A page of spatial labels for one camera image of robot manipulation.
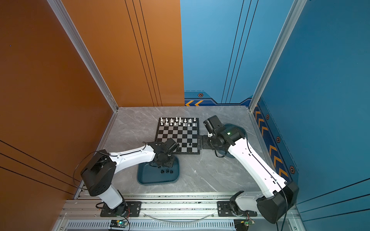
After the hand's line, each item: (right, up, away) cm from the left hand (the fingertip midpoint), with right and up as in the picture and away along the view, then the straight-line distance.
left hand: (171, 162), depth 88 cm
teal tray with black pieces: (-14, -7, -2) cm, 15 cm away
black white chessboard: (+8, +18, +15) cm, 25 cm away
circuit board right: (+38, -26, -16) cm, 49 cm away
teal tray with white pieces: (+35, +4, +4) cm, 35 cm away
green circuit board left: (-23, -25, -17) cm, 39 cm away
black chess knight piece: (-2, -5, -3) cm, 6 cm away
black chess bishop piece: (-5, -5, -3) cm, 8 cm away
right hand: (+19, +13, -13) cm, 26 cm away
